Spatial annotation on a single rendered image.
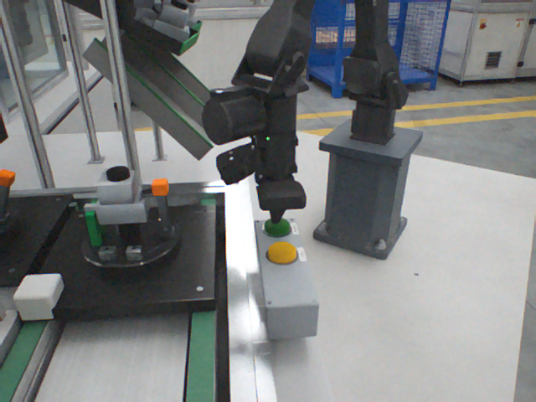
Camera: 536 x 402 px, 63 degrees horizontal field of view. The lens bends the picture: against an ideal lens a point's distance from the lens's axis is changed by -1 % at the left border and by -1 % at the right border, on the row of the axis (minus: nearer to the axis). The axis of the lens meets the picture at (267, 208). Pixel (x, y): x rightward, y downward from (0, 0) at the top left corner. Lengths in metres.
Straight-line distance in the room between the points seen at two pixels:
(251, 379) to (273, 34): 0.40
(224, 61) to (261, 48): 4.13
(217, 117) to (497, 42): 5.51
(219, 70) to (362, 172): 4.01
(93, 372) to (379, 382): 0.36
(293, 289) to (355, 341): 0.14
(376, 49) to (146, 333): 0.52
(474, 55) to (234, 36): 2.76
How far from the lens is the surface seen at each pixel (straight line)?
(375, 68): 0.71
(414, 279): 0.80
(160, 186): 0.60
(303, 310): 0.57
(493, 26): 5.87
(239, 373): 0.49
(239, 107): 0.55
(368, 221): 0.81
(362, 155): 0.75
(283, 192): 0.57
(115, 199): 0.61
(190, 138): 0.87
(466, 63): 5.75
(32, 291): 0.61
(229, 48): 4.69
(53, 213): 0.81
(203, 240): 0.67
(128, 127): 0.86
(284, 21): 0.58
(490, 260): 0.90
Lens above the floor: 1.34
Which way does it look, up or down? 30 degrees down
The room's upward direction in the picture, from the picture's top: straight up
